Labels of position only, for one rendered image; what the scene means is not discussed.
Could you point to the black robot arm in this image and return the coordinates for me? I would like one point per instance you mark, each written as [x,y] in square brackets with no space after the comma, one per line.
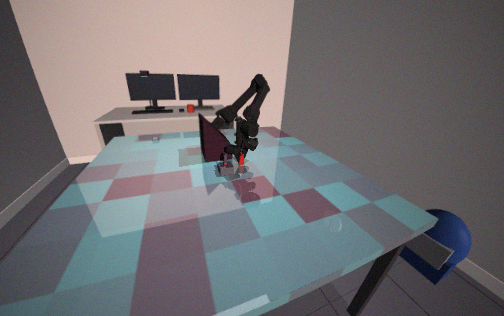
[251,113]

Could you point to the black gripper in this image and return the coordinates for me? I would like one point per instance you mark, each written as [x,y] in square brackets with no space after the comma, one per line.
[237,149]

